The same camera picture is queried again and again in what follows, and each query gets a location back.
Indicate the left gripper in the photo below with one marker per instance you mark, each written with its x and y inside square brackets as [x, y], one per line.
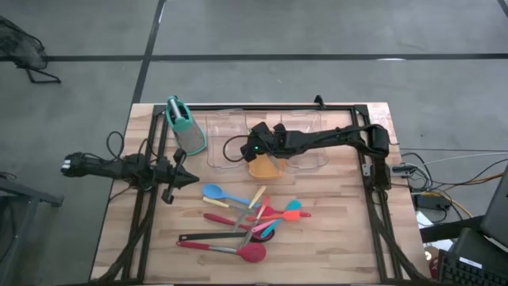
[168, 178]

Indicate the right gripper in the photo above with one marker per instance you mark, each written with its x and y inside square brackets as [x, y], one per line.
[264, 141]

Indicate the blue silicone spoon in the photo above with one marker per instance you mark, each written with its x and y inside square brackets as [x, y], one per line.
[212, 191]

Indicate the dark red silicone spoon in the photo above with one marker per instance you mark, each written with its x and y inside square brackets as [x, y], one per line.
[218, 218]

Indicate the teal silicone spatula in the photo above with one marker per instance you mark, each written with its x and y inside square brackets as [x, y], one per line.
[294, 205]

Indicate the pink silicone spatula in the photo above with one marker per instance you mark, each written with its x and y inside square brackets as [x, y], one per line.
[262, 227]

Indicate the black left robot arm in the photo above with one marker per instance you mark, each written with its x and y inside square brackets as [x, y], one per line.
[103, 168]

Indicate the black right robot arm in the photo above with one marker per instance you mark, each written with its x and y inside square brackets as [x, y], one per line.
[325, 137]

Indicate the orange plastic bin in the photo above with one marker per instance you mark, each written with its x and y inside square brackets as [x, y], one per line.
[262, 171]

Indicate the clear plastic bin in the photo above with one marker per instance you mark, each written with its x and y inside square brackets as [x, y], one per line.
[222, 123]
[305, 119]

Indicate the black clamp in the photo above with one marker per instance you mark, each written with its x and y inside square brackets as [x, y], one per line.
[318, 101]

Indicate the clear plastic bag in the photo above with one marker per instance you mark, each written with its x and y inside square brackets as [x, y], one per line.
[381, 119]

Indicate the grey metal stand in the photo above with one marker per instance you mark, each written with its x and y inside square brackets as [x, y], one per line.
[24, 190]

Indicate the black power brick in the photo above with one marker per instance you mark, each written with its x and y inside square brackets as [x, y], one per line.
[432, 201]

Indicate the black beam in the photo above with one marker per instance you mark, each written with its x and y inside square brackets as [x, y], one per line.
[448, 230]

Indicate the black mesh chair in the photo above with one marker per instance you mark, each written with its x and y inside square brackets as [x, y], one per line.
[20, 47]

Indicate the black keyboard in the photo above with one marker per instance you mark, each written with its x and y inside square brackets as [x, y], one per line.
[468, 272]

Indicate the dark laptop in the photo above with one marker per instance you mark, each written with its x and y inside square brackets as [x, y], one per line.
[498, 210]

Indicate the black aluminium frame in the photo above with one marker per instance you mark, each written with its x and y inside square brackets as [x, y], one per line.
[258, 107]

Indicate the silver frame bracket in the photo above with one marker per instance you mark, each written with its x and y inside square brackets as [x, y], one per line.
[367, 170]

